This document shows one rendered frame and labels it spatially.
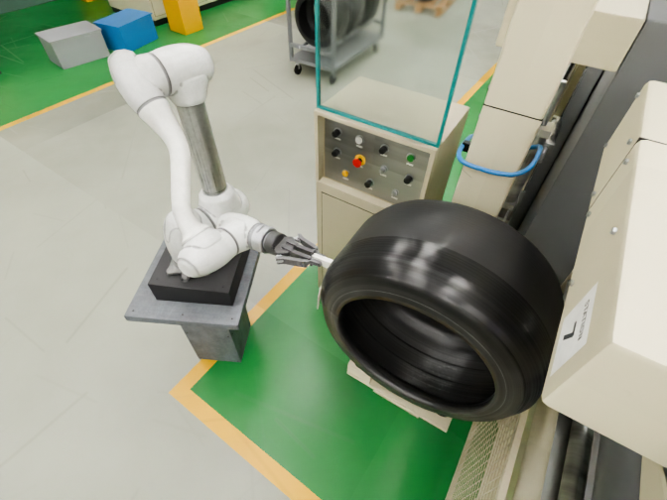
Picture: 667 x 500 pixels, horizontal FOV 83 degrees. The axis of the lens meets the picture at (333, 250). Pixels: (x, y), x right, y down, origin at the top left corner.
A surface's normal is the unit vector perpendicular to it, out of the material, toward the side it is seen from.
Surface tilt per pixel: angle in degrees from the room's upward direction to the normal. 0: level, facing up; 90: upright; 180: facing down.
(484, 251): 10
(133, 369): 0
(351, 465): 0
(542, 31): 90
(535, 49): 90
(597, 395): 90
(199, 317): 0
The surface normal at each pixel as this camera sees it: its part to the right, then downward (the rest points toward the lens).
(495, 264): 0.25, -0.53
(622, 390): -0.53, 0.63
